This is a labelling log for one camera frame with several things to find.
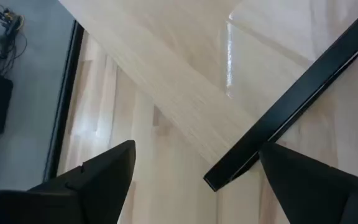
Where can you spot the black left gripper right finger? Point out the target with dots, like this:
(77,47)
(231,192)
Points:
(315,193)

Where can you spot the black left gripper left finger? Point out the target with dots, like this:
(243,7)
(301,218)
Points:
(98,186)

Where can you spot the black table edge frame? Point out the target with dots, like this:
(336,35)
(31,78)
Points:
(64,102)

